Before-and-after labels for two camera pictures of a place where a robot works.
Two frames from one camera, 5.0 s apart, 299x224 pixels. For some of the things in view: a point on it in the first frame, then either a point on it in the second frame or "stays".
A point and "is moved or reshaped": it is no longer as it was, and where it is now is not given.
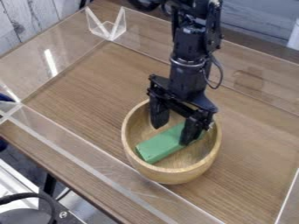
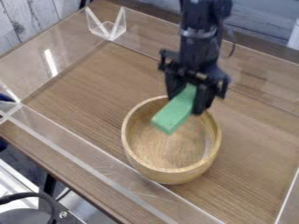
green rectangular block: [163, 144] is moved or reshaped
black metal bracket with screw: [64, 216] stays
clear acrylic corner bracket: [107, 30] stays
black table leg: [51, 185] stays
